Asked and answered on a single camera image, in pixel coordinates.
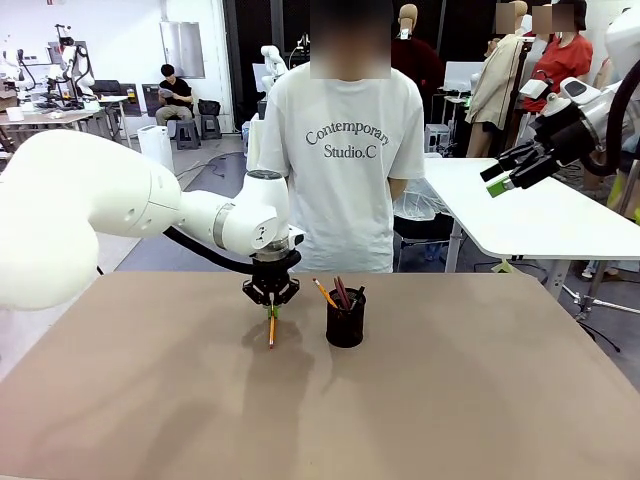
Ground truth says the clear plastic bag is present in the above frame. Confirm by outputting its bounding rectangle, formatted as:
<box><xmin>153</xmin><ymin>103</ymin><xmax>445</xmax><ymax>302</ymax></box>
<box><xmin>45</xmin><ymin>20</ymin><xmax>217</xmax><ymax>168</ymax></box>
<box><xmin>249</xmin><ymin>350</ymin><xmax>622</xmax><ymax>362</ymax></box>
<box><xmin>394</xmin><ymin>177</ymin><xmax>452</xmax><ymax>222</ymax></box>

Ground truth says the grey metal wall panel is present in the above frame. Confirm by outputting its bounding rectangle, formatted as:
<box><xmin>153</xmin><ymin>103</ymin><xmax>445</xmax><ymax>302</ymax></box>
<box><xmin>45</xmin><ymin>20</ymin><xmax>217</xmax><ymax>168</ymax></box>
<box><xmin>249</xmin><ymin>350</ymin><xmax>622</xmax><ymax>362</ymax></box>
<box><xmin>159</xmin><ymin>21</ymin><xmax>206</xmax><ymax>80</ymax></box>

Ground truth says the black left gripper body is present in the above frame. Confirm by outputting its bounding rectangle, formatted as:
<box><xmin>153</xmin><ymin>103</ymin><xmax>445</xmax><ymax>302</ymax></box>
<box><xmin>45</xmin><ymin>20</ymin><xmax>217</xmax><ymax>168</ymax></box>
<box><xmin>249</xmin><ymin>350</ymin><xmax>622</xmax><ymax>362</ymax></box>
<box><xmin>249</xmin><ymin>251</ymin><xmax>302</xmax><ymax>296</ymax></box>

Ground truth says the mannequin in dark red top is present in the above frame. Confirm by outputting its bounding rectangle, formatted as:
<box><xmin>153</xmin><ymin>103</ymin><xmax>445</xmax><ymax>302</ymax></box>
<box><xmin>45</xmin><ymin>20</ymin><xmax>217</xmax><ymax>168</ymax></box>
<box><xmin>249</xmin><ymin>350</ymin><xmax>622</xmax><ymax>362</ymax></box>
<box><xmin>389</xmin><ymin>3</ymin><xmax>445</xmax><ymax>127</ymax></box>

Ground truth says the mannequin in red shirt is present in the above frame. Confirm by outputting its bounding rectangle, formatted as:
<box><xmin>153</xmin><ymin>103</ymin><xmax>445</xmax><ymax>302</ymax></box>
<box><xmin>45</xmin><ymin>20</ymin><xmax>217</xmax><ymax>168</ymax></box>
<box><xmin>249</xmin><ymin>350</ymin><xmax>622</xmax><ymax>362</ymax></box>
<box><xmin>519</xmin><ymin>0</ymin><xmax>595</xmax><ymax>126</ymax></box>

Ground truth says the seated person in black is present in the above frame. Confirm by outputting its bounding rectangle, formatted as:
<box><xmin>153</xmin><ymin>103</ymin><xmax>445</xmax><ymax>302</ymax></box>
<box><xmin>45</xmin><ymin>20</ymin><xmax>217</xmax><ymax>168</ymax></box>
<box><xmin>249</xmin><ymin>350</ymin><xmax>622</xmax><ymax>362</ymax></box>
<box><xmin>154</xmin><ymin>63</ymin><xmax>194</xmax><ymax>126</ymax></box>

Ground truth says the white air purifier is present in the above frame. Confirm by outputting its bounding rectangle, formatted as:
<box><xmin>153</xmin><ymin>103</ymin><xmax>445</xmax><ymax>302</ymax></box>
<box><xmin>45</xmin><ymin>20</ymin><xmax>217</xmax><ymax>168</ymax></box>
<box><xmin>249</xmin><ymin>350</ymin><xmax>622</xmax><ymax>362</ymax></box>
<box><xmin>137</xmin><ymin>125</ymin><xmax>175</xmax><ymax>174</ymax></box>

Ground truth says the person in white T-shirt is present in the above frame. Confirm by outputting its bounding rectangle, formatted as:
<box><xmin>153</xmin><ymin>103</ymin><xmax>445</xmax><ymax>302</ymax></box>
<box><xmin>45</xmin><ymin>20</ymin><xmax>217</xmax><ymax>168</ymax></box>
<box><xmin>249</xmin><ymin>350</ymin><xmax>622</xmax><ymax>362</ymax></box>
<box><xmin>257</xmin><ymin>0</ymin><xmax>426</xmax><ymax>274</ymax></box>

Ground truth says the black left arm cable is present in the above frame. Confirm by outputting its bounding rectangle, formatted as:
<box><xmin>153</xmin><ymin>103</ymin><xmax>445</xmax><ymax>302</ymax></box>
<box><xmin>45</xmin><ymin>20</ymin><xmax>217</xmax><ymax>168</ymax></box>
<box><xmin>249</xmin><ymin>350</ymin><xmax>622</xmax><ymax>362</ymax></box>
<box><xmin>164</xmin><ymin>225</ymin><xmax>257</xmax><ymax>275</ymax></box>

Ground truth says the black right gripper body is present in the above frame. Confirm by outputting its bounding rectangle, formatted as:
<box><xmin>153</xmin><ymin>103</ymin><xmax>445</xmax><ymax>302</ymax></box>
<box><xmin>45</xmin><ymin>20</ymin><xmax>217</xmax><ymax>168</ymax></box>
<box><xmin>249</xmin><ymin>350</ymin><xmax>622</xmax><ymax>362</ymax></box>
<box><xmin>533</xmin><ymin>113</ymin><xmax>599</xmax><ymax>164</ymax></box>

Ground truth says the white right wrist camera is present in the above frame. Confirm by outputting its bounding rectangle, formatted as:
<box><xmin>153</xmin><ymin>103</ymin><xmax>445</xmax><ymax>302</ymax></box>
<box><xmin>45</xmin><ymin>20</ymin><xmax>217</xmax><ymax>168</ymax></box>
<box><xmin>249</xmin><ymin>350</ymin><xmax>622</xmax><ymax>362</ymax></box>
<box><xmin>518</xmin><ymin>77</ymin><xmax>551</xmax><ymax>101</ymax></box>

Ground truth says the white background robot with stand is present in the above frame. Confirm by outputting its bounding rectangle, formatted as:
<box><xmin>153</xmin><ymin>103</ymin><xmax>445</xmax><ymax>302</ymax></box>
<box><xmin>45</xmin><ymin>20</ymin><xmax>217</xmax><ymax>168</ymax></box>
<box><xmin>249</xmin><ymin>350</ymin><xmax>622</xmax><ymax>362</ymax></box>
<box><xmin>47</xmin><ymin>22</ymin><xmax>102</xmax><ymax>109</ymax></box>

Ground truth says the white computer case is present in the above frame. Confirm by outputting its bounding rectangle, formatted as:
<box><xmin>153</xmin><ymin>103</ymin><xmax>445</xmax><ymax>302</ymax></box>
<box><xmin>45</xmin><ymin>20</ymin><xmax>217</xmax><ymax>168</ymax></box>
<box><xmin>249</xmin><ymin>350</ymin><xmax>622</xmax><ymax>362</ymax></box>
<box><xmin>423</xmin><ymin>123</ymin><xmax>454</xmax><ymax>156</ymax></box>

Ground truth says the table with white cloth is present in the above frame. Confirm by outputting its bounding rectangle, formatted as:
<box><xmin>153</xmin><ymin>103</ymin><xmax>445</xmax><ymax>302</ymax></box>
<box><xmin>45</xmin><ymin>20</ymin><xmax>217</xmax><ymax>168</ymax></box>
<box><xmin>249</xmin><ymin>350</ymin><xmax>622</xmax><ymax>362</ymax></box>
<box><xmin>244</xmin><ymin>113</ymin><xmax>266</xmax><ymax>174</ymax></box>

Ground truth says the black mesh pen holder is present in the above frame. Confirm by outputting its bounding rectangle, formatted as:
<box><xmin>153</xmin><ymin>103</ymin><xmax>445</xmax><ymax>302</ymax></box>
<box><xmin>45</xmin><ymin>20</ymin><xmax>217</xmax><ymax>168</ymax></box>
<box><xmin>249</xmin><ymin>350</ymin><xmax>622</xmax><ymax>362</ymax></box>
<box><xmin>325</xmin><ymin>288</ymin><xmax>367</xmax><ymax>349</ymax></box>

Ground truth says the mannequin in beige jacket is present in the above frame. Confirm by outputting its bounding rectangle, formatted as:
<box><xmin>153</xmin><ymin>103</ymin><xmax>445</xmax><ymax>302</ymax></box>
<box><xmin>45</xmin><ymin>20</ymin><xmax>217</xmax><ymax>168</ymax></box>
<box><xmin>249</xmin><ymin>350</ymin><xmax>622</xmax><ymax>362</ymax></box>
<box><xmin>464</xmin><ymin>0</ymin><xmax>532</xmax><ymax>159</ymax></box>

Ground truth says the grey stool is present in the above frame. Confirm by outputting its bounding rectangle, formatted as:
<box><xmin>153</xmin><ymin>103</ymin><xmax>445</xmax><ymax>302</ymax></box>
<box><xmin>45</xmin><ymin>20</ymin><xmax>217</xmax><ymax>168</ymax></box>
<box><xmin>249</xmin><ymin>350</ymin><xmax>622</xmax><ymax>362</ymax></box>
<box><xmin>174</xmin><ymin>119</ymin><xmax>202</xmax><ymax>151</ymax></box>

